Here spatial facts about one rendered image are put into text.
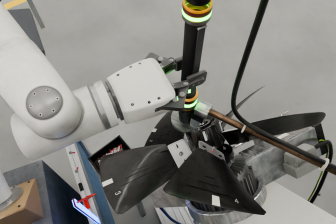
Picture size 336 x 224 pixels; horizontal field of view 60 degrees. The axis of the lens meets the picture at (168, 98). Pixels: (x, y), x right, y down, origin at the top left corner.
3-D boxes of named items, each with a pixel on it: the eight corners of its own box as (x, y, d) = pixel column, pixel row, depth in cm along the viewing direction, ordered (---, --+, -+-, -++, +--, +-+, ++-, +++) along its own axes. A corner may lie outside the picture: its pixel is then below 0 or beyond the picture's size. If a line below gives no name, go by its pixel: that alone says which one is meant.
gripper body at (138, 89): (102, 92, 57) (155, 72, 59) (121, 136, 52) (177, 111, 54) (94, 69, 50) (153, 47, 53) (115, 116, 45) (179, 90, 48)
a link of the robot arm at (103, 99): (93, 99, 56) (108, 93, 57) (109, 137, 52) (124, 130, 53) (83, 73, 49) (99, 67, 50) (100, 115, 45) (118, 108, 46)
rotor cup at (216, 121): (221, 142, 105) (210, 109, 102) (242, 154, 91) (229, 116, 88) (185, 159, 101) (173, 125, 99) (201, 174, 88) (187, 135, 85)
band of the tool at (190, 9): (215, 13, 44) (217, -3, 42) (202, 31, 42) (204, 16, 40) (189, 3, 45) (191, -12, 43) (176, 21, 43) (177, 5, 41)
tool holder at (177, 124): (211, 118, 73) (216, 97, 64) (198, 141, 70) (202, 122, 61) (179, 103, 75) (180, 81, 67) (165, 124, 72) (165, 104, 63)
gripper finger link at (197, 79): (172, 91, 54) (203, 78, 56) (180, 104, 53) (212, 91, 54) (172, 81, 52) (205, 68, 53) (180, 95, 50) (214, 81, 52)
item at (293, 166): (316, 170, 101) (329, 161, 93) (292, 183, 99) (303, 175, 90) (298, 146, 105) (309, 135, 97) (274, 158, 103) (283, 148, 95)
